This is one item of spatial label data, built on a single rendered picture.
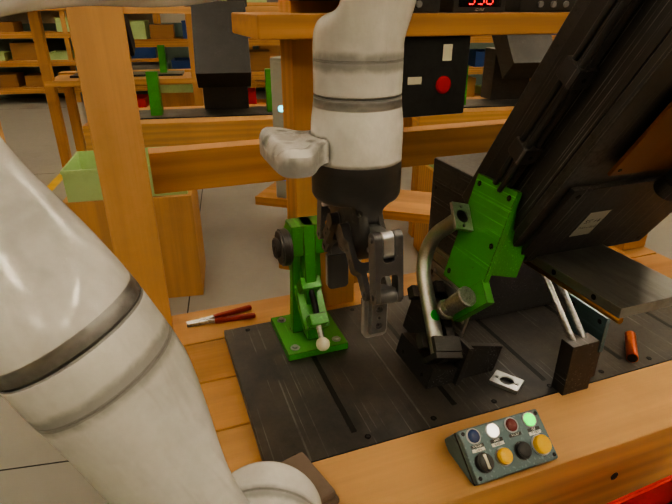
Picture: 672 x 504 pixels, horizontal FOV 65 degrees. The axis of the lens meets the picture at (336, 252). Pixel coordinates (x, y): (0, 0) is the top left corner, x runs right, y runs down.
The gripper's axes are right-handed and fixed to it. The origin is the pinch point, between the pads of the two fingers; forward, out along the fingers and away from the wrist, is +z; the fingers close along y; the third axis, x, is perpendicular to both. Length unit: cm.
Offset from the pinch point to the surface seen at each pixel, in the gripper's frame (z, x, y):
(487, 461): 36.2, -24.7, 6.6
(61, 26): 9, 119, 1005
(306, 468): 36.9, 0.9, 15.2
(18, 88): 105, 206, 1016
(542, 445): 36, -35, 6
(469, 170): 6, -47, 51
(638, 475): 50, -57, 5
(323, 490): 36.9, -0.2, 10.7
